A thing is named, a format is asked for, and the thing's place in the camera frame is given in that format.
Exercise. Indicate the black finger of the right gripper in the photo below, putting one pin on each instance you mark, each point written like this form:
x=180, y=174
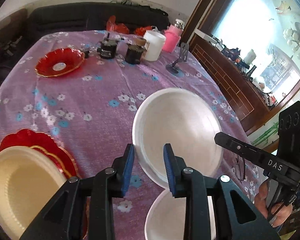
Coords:
x=275, y=167

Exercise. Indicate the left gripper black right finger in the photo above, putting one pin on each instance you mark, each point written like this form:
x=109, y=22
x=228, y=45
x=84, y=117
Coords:
x=213, y=202

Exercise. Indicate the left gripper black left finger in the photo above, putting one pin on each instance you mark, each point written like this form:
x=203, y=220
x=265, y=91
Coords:
x=84, y=204

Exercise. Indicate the cream ribbed plastic bowl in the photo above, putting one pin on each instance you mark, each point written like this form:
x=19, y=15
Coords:
x=28, y=180

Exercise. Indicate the white foam bowl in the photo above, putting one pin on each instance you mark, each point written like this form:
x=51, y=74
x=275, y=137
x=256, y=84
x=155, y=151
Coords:
x=166, y=218
x=182, y=119

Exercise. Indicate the red glass plate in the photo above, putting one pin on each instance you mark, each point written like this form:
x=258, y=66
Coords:
x=59, y=62
x=28, y=138

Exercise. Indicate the red plate with label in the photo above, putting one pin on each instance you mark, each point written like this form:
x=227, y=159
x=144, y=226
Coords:
x=62, y=160

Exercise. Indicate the right hand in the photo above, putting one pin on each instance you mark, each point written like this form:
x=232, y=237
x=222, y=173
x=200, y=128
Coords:
x=260, y=203

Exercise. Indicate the eyeglasses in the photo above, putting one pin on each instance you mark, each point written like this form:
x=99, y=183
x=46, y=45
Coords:
x=240, y=172

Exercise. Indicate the purple floral tablecloth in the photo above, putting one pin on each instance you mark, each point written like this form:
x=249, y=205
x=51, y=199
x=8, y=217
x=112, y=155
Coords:
x=90, y=111

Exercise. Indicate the black phone stand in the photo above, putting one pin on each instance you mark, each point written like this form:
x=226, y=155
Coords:
x=183, y=54

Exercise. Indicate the pink sleeved bottle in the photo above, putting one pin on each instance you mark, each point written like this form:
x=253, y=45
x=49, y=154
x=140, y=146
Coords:
x=173, y=35

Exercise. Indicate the white plastic jar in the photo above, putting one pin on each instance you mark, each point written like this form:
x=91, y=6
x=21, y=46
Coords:
x=154, y=44

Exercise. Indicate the black device left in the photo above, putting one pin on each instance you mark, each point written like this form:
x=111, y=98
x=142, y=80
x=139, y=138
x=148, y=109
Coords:
x=108, y=47

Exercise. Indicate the black device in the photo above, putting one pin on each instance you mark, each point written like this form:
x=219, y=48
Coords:
x=108, y=47
x=135, y=51

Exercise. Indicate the black device right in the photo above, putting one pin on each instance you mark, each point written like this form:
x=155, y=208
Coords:
x=135, y=51

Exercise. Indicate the black sofa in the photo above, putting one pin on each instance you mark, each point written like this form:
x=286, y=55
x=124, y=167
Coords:
x=25, y=30

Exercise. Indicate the red plastic bag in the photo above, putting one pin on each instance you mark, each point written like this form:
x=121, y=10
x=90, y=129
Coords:
x=113, y=26

